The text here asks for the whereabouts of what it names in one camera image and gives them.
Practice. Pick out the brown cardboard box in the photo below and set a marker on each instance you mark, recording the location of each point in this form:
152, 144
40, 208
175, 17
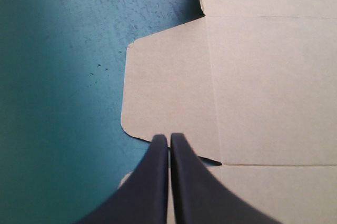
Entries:
263, 90

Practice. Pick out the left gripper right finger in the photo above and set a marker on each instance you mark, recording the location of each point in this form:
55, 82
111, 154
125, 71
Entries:
200, 195

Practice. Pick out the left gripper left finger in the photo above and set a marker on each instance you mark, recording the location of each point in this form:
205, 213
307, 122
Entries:
142, 189

